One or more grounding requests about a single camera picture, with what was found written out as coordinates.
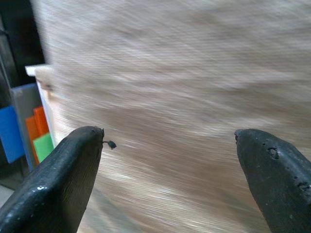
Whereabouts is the orange plastic board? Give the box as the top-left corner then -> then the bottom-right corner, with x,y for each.
33,106 -> 50,136
25,116 -> 41,166

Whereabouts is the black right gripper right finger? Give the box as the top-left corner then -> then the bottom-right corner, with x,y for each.
234,128 -> 311,233

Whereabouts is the beige woven cloth mat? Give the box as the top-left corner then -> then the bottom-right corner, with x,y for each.
31,0 -> 311,233

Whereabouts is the green plastic board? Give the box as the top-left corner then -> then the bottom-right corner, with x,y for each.
33,133 -> 55,163

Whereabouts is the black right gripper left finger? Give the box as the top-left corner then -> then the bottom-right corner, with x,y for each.
0,125 -> 117,233

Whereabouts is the blue plastic board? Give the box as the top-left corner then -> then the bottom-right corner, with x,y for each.
0,105 -> 25,164

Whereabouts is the grey board holder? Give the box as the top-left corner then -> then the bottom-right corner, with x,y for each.
10,83 -> 44,171

